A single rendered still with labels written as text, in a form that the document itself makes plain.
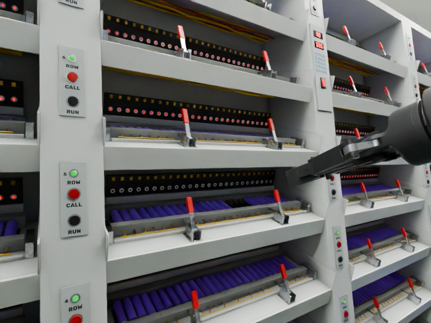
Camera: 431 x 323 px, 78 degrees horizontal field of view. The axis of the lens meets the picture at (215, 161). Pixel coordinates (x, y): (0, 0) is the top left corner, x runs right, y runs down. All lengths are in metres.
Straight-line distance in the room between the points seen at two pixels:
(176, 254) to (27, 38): 0.46
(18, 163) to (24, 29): 0.22
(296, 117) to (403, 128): 0.57
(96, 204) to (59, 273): 0.12
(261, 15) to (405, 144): 0.58
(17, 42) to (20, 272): 0.36
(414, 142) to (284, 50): 0.71
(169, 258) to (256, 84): 0.48
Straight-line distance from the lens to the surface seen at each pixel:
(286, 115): 0.95
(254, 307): 0.75
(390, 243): 1.34
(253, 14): 0.83
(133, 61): 0.59
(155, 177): 0.69
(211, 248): 0.60
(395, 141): 0.38
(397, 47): 1.60
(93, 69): 0.55
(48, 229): 0.50
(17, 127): 0.58
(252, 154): 0.67
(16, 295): 0.53
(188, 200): 0.59
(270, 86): 0.77
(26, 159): 0.51
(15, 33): 0.57
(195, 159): 0.58
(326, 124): 0.91
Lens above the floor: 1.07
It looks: 5 degrees up
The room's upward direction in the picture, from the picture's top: 4 degrees counter-clockwise
